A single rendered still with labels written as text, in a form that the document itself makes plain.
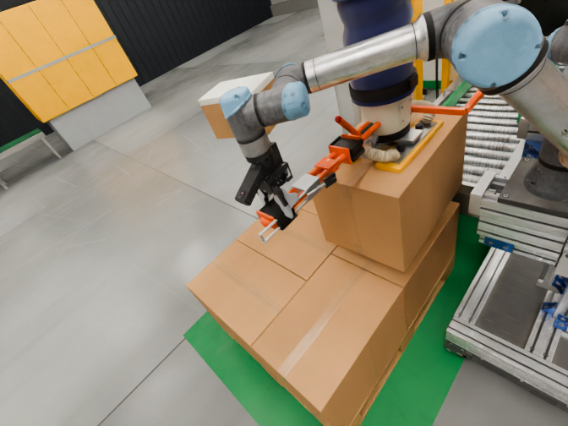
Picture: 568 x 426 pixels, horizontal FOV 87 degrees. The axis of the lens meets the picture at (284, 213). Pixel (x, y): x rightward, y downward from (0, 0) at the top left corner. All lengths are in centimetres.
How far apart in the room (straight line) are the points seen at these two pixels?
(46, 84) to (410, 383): 763
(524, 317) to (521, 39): 139
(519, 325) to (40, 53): 796
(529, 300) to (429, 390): 64
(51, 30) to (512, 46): 775
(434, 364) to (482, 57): 152
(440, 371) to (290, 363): 84
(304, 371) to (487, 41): 115
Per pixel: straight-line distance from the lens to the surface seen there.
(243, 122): 70
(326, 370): 130
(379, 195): 105
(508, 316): 181
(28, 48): 788
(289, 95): 67
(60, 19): 804
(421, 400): 182
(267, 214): 85
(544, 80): 74
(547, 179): 108
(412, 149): 120
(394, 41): 77
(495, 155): 216
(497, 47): 65
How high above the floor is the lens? 174
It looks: 39 degrees down
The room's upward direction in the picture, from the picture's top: 22 degrees counter-clockwise
